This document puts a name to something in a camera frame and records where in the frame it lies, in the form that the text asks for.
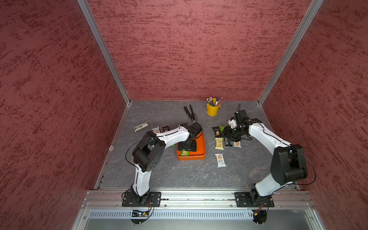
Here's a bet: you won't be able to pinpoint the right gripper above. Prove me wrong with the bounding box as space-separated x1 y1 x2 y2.
219 125 247 142

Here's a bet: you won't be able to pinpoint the white cookie pack sideways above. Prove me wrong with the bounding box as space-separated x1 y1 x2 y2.
233 141 242 148

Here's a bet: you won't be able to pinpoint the green cookie pack bottom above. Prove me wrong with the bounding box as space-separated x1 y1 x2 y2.
180 149 190 156

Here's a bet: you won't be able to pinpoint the orange storage box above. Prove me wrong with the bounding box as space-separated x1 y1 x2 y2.
176 132 207 161

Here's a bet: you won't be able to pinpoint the cream cookie pack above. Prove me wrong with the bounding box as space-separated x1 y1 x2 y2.
215 138 224 150

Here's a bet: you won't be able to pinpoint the black cookie pack top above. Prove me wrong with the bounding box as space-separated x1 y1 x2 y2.
212 126 221 138

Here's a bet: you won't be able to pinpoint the white cookie pack bottom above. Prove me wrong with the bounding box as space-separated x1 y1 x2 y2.
215 153 227 168

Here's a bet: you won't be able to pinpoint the white cookie pack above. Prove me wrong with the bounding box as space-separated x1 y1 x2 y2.
152 126 161 134
215 153 227 168

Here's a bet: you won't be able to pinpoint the white cookie pack top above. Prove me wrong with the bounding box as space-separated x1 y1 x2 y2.
152 126 161 134

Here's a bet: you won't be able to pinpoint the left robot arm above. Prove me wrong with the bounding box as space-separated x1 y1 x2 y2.
132 123 203 197

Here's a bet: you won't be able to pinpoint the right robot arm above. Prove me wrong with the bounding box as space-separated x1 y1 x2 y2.
223 118 308 207

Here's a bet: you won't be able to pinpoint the yellow pen cup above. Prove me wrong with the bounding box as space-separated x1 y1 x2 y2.
206 104 221 117

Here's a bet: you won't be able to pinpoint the pens in cup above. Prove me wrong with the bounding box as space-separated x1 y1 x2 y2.
207 97 223 107

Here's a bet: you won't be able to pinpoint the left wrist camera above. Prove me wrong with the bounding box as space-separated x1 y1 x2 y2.
190 122 203 140

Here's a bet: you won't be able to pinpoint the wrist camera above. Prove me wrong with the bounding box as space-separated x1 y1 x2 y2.
228 110 250 129
190 122 203 140

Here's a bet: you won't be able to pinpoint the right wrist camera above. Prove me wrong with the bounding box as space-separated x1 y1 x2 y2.
228 110 250 129

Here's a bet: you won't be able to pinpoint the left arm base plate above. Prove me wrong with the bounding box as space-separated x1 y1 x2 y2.
122 190 162 208

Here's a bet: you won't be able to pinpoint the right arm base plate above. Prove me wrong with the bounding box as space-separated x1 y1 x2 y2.
234 191 275 209

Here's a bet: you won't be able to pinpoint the aluminium front rail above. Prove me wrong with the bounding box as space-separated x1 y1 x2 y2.
81 188 316 210

